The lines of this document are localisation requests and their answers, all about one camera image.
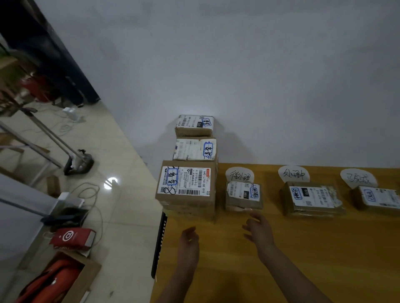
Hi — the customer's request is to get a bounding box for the person's left forearm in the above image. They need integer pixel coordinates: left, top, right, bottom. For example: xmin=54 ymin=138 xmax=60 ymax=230
xmin=155 ymin=270 xmax=200 ymax=303

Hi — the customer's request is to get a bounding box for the cardboard box with taped label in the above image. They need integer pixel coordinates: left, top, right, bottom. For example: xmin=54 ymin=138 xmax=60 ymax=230
xmin=172 ymin=138 xmax=218 ymax=162

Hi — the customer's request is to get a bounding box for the black stand base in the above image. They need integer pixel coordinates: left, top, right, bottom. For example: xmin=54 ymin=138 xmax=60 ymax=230
xmin=64 ymin=149 xmax=95 ymax=176

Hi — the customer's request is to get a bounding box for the grey cable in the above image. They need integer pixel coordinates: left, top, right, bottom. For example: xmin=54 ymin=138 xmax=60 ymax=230
xmin=67 ymin=183 xmax=104 ymax=233

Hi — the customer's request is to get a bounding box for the white handwritten paper sign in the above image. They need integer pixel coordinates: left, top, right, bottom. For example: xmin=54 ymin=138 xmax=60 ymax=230
xmin=226 ymin=168 xmax=255 ymax=184
xmin=340 ymin=168 xmax=378 ymax=189
xmin=278 ymin=165 xmax=310 ymax=183

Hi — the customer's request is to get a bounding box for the large labelled cardboard box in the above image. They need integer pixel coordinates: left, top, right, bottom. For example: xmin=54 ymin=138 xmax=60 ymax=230
xmin=155 ymin=160 xmax=219 ymax=210

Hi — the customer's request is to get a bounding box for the brown parcel with white label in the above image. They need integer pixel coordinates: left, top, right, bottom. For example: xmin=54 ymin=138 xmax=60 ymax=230
xmin=350 ymin=186 xmax=400 ymax=215

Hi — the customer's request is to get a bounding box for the small labelled cardboard box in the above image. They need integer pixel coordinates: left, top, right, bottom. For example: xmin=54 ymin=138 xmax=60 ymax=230
xmin=175 ymin=115 xmax=215 ymax=138

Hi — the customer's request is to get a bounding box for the metal stand pole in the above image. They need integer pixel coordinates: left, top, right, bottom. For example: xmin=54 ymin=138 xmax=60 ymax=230
xmin=0 ymin=91 xmax=82 ymax=161

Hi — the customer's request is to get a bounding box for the flat cardboard box under stack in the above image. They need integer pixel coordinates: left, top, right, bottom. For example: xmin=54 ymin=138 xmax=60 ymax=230
xmin=160 ymin=201 xmax=218 ymax=223

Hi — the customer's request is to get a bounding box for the black perforated edge strip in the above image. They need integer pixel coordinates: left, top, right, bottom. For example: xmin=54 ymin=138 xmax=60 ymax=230
xmin=151 ymin=212 xmax=168 ymax=279

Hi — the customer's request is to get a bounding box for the person's left hand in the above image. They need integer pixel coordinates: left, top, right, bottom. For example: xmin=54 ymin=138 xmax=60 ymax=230
xmin=178 ymin=227 xmax=200 ymax=273

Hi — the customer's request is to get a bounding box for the wide taped brown parcel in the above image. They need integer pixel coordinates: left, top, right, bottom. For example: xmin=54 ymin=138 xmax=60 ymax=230
xmin=279 ymin=181 xmax=347 ymax=217

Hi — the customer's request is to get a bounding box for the small taped brown parcel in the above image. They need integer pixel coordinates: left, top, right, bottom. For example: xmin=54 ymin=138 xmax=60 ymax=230
xmin=225 ymin=181 xmax=264 ymax=213

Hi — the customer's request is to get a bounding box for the small brown cardboard box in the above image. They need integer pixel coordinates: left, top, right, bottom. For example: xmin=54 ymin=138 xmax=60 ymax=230
xmin=46 ymin=175 xmax=61 ymax=198

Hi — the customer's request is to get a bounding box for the orange bag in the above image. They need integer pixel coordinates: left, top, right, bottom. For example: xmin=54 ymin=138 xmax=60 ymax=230
xmin=16 ymin=258 xmax=82 ymax=303

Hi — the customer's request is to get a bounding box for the person's right hand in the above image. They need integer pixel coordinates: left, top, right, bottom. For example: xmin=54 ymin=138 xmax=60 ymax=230
xmin=242 ymin=212 xmax=276 ymax=253

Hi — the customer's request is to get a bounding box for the white table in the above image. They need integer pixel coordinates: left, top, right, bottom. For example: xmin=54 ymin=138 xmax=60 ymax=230
xmin=0 ymin=173 xmax=60 ymax=266

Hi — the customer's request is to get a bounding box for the black flat device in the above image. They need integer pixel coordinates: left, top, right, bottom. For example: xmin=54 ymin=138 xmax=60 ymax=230
xmin=41 ymin=207 xmax=89 ymax=226

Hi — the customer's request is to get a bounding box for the open cardboard box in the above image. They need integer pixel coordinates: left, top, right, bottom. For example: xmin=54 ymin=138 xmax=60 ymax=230
xmin=19 ymin=250 xmax=102 ymax=303

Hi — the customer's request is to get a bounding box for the white power adapter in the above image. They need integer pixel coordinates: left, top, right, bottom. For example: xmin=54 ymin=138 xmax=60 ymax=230
xmin=57 ymin=192 xmax=85 ymax=209

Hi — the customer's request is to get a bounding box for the white power strip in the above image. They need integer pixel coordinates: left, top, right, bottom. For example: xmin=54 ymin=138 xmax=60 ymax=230
xmin=62 ymin=107 xmax=85 ymax=123

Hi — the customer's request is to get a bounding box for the red bag with white logo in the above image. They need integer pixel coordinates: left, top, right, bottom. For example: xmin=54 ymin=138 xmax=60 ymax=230
xmin=49 ymin=227 xmax=97 ymax=250

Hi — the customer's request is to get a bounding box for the person's right forearm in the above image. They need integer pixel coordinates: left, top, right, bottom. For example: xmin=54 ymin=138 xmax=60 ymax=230
xmin=258 ymin=244 xmax=334 ymax=303

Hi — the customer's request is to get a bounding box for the dark cabinet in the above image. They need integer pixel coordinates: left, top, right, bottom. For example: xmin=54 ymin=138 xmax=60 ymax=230
xmin=0 ymin=0 xmax=101 ymax=105

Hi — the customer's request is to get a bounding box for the red container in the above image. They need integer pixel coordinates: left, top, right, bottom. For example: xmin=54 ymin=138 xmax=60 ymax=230
xmin=20 ymin=74 xmax=58 ymax=103

